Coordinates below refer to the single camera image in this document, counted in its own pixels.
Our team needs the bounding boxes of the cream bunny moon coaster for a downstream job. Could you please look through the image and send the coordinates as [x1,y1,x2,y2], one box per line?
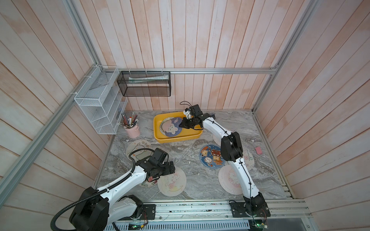
[157,167,187,197]

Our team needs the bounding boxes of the navy sleeping bunny coaster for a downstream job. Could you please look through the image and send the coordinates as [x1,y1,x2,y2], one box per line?
[165,117,182,137]

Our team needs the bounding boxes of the pink unicorn round coaster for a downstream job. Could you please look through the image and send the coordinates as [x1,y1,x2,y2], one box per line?
[213,134,222,146]

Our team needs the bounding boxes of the green bears pattern coaster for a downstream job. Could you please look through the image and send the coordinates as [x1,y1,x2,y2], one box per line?
[160,119,167,135]

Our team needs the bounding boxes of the blue bear car coaster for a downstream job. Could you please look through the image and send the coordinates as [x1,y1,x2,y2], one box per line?
[199,144,226,169]

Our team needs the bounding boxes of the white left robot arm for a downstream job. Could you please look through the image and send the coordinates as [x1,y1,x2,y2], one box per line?
[69,148,175,231]

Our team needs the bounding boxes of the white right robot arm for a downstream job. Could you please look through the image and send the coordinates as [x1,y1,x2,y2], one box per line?
[180,105,271,218]

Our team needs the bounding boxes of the yellow plastic storage box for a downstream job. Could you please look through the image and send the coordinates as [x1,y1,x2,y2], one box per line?
[153,112,203,143]

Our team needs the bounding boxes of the white bear green coaster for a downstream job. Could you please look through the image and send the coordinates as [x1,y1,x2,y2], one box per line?
[126,140,152,162]

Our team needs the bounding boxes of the floral rose round coaster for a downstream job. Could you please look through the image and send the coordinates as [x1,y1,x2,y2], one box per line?
[139,180,158,188]

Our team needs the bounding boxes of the pink pen cup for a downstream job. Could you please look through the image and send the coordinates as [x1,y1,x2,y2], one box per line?
[119,113,140,138]

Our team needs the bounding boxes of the pink ribbon bunny coaster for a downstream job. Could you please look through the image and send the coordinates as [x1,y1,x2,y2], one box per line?
[243,150,255,170]

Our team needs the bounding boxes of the large pink unicorn coaster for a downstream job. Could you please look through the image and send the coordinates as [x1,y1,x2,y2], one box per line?
[218,165,243,195]

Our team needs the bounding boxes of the pink eraser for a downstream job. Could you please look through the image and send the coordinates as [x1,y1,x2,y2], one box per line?
[255,146,263,155]

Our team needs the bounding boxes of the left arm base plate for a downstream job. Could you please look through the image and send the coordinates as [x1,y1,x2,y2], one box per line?
[125,204,156,220]

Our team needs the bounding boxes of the black wire mesh basket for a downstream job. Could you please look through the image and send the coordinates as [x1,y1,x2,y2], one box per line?
[117,70,172,97]

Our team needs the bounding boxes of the white wire mesh shelf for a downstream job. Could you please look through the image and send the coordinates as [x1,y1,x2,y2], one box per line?
[74,65,127,135]

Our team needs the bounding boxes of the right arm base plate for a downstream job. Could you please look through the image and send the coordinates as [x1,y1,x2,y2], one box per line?
[228,200,271,218]

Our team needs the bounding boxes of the black corrugated cable conduit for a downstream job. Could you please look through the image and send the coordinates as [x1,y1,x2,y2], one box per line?
[50,148,157,231]

